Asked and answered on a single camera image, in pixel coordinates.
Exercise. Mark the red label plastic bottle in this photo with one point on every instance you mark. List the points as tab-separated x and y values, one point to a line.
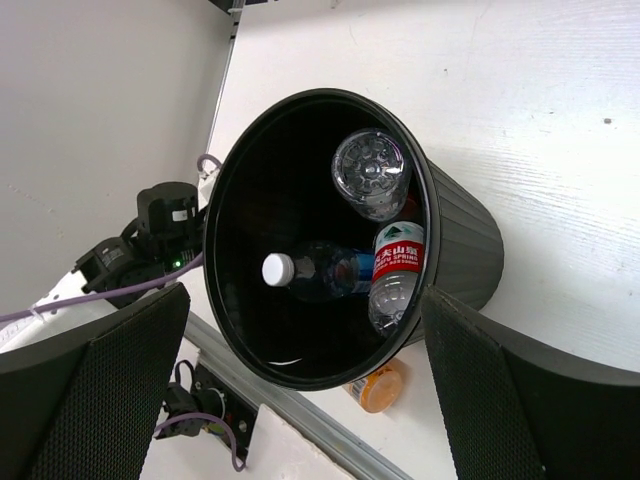
398	260

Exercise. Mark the black ribbed waste bin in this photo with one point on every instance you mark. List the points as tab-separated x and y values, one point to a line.
276	191

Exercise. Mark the orange juice bottle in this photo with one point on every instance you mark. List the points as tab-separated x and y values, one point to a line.
377	391

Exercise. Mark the blue label Aquafina bottle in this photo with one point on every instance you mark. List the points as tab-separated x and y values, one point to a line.
320	271

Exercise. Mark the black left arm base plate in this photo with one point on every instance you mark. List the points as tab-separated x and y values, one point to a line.
197	401

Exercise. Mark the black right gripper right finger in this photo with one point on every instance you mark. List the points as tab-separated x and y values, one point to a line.
516	408

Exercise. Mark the clear unlabelled plastic bottle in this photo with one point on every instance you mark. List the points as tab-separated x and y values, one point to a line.
371	171

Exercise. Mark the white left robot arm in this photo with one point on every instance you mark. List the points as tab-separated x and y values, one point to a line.
162	243

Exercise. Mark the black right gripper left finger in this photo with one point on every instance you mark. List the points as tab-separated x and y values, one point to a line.
83	404

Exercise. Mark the aluminium table edge rail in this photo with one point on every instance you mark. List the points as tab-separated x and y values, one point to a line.
340	444

